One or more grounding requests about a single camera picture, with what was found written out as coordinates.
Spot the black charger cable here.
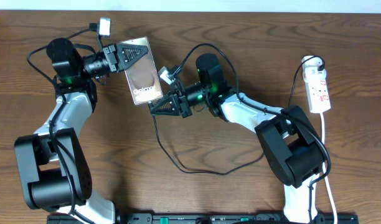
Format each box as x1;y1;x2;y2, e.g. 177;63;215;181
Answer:
149;55;326;177

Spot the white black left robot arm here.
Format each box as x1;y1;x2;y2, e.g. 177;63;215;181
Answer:
14;37;150;223

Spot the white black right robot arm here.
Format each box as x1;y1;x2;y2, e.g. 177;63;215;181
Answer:
149;53;331;223

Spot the white power strip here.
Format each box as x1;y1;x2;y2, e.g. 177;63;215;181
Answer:
301;55;331;114

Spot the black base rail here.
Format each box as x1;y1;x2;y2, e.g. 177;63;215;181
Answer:
46;213;359;224

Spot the white power strip cord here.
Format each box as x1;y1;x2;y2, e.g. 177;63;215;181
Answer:
319;112;339;224

